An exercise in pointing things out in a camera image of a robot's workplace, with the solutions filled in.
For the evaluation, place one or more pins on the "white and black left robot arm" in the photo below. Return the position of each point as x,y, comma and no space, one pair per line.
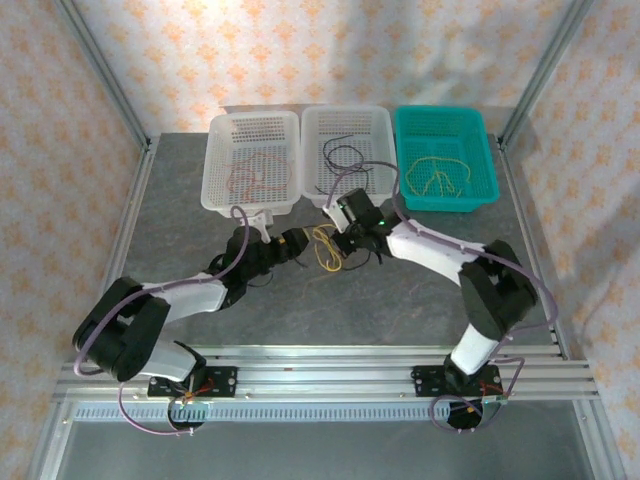
195,300

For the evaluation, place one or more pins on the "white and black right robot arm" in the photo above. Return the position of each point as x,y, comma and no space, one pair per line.
425,247

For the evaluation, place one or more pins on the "white perforated plastic basket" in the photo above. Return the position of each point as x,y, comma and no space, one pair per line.
350,120
250,135

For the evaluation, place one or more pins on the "teal perforated plastic basket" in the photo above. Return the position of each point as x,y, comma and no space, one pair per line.
440,135

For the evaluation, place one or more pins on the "aluminium mounting rail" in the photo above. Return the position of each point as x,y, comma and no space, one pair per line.
325,375

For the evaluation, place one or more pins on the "aluminium table side rail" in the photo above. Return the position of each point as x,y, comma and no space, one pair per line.
122,250
520,200

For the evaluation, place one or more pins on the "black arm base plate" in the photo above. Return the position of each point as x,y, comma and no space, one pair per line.
225,382
422,380

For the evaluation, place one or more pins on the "aluminium frame post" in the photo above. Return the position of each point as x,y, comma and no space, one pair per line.
102,70
546,70

